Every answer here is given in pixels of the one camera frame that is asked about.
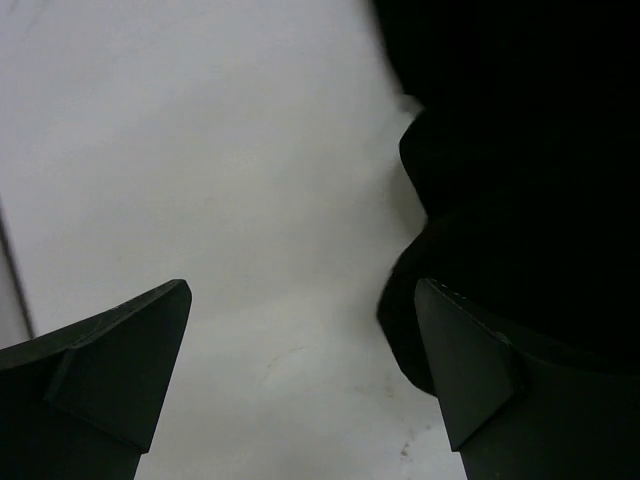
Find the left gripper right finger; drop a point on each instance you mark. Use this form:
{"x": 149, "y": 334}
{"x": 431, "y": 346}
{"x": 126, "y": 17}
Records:
{"x": 518, "y": 405}

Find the black trousers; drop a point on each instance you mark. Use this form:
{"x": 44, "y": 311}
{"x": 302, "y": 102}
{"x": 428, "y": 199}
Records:
{"x": 525, "y": 157}

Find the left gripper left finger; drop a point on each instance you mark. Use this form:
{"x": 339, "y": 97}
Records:
{"x": 83, "y": 402}

